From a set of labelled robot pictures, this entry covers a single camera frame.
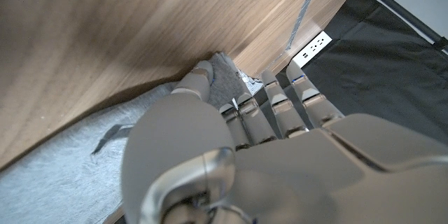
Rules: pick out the black backdrop curtain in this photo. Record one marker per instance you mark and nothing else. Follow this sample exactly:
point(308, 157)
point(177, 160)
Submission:
point(385, 77)

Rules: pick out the grey shorts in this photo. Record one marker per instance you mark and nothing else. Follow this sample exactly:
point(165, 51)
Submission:
point(70, 182)

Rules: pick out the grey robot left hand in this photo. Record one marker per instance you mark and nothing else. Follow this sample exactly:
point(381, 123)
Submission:
point(280, 175)

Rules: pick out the grey tape strip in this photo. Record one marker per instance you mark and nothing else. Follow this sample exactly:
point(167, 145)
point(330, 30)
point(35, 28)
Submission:
point(304, 7)

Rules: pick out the white power strip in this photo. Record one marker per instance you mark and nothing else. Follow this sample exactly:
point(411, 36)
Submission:
point(313, 47)

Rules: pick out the black backdrop stand pole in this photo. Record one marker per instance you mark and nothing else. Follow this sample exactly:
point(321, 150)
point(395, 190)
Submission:
point(402, 12)

